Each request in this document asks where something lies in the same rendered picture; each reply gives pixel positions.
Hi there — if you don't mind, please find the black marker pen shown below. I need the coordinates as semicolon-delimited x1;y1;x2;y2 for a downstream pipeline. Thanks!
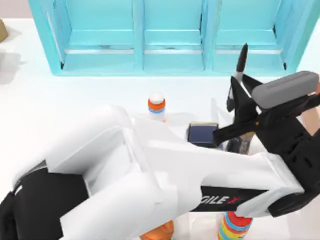
225;43;250;113

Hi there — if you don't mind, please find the pale grey rounded box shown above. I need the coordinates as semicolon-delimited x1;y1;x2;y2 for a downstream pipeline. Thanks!
250;70;320;111

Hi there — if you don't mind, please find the black and tan object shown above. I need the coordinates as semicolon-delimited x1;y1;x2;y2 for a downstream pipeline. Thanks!
231;132;253;155

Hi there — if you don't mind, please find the salmon coloured object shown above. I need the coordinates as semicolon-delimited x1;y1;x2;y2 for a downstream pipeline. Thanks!
300;83;320;138

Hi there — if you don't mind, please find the dark blue box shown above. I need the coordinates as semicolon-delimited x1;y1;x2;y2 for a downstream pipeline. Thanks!
186;121;223;150

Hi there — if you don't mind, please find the white bottle with orange band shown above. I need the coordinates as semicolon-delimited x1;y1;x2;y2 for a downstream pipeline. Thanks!
146;91;168;124

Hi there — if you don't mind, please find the light blue rack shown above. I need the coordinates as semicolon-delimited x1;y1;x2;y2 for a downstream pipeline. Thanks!
26;0;313;77

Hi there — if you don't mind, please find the stack of coloured rings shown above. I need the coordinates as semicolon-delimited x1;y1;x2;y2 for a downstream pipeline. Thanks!
216;211;254;240

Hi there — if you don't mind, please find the brown cardboard box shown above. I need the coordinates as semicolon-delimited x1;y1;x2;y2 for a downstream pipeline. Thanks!
0;19;9;43

